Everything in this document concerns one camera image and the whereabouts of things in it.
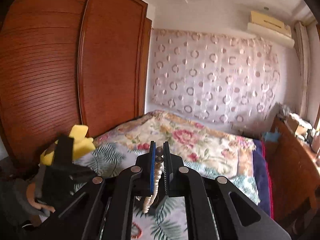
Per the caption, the red cord bracelet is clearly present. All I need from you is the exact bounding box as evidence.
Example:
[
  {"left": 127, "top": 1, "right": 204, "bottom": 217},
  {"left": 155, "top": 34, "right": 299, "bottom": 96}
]
[{"left": 130, "top": 221, "right": 143, "bottom": 240}]

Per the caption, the cardboard box on cabinet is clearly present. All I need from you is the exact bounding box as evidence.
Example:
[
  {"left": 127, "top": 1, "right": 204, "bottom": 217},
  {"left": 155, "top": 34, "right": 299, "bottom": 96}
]
[{"left": 284, "top": 113, "right": 312, "bottom": 138}]

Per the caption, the red wooden wardrobe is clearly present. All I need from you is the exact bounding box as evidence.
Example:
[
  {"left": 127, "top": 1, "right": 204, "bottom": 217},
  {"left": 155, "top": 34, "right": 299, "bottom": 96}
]
[{"left": 1, "top": 0, "right": 151, "bottom": 167}]

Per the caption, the wooden side cabinet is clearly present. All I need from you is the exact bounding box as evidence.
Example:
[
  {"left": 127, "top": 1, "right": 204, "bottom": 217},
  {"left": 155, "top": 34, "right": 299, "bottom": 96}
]
[{"left": 265, "top": 117, "right": 319, "bottom": 228}]

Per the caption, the person's left hand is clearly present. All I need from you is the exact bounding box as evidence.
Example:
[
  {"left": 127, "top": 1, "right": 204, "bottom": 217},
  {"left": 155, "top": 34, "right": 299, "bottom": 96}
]
[{"left": 25, "top": 182, "right": 55, "bottom": 213}]

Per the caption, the circle patterned curtain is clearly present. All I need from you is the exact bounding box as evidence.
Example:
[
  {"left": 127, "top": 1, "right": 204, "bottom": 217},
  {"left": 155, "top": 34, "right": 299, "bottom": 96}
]
[{"left": 149, "top": 29, "right": 280, "bottom": 125}]

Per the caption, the blue folded blanket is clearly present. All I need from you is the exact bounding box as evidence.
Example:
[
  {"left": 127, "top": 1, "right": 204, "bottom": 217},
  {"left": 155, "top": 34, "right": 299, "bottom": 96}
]
[{"left": 253, "top": 139, "right": 274, "bottom": 218}]

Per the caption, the white pearl necklace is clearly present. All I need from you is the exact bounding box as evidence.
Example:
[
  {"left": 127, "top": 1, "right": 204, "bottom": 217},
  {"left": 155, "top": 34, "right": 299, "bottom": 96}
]
[{"left": 141, "top": 146, "right": 164, "bottom": 214}]

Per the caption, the white air conditioner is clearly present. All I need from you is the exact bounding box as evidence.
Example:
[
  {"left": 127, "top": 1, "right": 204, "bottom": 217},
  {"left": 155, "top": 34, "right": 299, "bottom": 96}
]
[{"left": 247, "top": 11, "right": 295, "bottom": 48}]

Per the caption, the palm leaf bedspread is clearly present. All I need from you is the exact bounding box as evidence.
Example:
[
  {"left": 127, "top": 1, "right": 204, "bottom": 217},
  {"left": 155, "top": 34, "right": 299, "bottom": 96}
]
[{"left": 73, "top": 140, "right": 260, "bottom": 239}]

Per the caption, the yellow plush toy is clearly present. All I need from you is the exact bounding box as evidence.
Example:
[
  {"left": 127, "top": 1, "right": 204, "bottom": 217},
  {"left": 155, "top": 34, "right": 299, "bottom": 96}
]
[{"left": 40, "top": 125, "right": 95, "bottom": 166}]

